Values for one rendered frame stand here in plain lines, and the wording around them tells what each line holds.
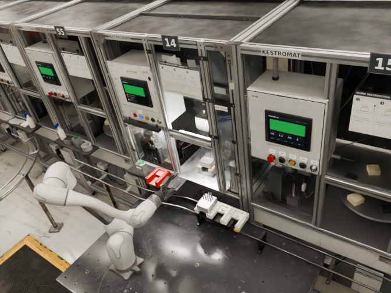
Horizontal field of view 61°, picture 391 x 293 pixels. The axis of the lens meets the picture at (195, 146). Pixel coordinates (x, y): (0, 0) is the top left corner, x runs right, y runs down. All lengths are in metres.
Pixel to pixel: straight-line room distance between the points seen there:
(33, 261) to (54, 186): 1.85
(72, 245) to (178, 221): 1.49
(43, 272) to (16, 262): 0.38
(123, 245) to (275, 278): 0.98
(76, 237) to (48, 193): 1.82
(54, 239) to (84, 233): 0.32
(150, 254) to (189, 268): 0.31
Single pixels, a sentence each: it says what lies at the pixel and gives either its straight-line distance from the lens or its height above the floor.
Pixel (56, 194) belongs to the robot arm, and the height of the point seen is 1.42.
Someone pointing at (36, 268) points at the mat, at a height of 0.01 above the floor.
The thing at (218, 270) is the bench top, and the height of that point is 0.68.
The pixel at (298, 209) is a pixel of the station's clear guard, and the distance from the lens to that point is 2.24.
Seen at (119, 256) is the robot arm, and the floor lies 0.88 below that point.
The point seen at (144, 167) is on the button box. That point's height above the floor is 1.00.
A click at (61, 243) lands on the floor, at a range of 3.87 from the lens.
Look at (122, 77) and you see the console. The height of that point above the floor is 1.73.
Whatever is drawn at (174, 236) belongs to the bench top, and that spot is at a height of 0.68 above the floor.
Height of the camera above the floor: 2.63
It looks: 36 degrees down
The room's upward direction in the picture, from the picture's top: 10 degrees counter-clockwise
